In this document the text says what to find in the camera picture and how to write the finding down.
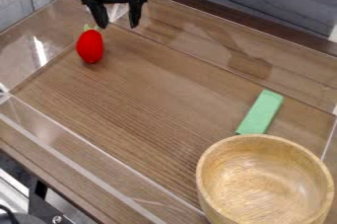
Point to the wooden bowl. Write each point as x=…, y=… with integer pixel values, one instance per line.
x=260, y=179

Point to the black metal table frame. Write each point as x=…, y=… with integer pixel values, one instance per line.
x=41, y=212

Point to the red plush strawberry toy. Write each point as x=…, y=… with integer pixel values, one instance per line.
x=89, y=45

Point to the green rectangular block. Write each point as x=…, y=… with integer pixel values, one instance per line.
x=261, y=113

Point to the clear acrylic table barrier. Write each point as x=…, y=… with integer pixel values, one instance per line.
x=112, y=132

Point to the clear acrylic corner bracket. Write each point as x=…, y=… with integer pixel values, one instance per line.
x=116, y=9

